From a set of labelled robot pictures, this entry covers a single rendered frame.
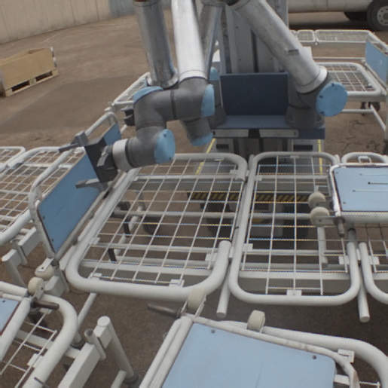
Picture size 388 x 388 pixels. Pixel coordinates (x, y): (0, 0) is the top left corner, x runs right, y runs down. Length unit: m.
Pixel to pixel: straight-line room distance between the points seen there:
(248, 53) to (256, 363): 1.48
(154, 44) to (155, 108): 0.56
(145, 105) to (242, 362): 0.71
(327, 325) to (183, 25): 1.25
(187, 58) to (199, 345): 0.78
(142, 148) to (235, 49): 0.98
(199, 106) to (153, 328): 0.99
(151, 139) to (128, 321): 0.94
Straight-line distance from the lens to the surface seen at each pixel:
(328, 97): 1.55
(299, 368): 0.86
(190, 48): 1.18
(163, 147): 1.05
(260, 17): 1.41
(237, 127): 1.81
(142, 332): 1.69
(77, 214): 1.46
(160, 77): 1.72
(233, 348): 0.87
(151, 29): 1.56
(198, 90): 1.10
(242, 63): 1.96
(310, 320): 1.66
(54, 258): 1.35
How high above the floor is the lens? 1.28
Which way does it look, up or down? 32 degrees down
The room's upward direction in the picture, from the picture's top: 8 degrees counter-clockwise
